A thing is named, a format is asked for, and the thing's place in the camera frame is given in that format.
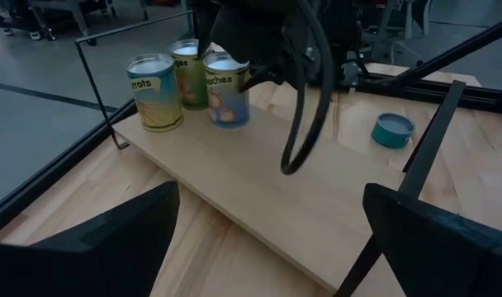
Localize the blue peaches can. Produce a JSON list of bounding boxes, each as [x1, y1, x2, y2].
[[202, 51, 251, 130]]

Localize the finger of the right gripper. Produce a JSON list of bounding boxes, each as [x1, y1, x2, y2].
[[192, 0, 219, 58], [239, 65, 283, 93]]

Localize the person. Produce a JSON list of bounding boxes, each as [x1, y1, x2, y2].
[[0, 0, 50, 41]]

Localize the black table edge rail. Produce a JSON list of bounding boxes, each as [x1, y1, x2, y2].
[[349, 72, 502, 112], [0, 98, 139, 240]]

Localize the green oranges can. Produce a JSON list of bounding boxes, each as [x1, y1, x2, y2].
[[168, 38, 211, 111]]

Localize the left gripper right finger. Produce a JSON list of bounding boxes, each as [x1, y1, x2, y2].
[[362, 183, 502, 297]]

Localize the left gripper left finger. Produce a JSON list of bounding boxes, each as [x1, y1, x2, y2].
[[0, 180, 181, 297]]

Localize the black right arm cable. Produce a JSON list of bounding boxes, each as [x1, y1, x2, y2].
[[280, 0, 337, 176]]

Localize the grey metal table legs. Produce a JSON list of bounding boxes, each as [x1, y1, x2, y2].
[[26, 0, 116, 46]]

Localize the small teal can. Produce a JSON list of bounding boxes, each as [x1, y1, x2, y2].
[[371, 112, 416, 150]]

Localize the teal yellow carrots can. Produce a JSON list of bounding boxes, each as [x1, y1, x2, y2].
[[125, 52, 184, 133]]

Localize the black rig frame strut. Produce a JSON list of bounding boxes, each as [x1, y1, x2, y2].
[[393, 15, 502, 86]]

